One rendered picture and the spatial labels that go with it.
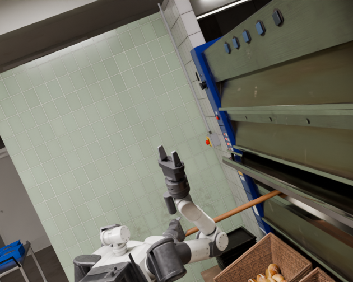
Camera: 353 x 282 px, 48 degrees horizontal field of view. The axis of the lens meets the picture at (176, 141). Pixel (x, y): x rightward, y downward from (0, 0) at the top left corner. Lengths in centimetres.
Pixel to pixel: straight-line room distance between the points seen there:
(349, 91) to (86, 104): 251
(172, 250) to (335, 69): 86
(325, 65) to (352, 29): 22
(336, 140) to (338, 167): 9
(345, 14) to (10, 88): 282
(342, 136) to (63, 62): 251
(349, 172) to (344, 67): 36
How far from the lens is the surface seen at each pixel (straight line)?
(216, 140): 312
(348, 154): 140
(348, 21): 114
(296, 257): 242
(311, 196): 143
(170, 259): 154
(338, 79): 126
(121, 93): 337
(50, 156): 344
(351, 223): 124
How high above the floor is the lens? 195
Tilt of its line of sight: 7 degrees down
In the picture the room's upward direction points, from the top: 22 degrees counter-clockwise
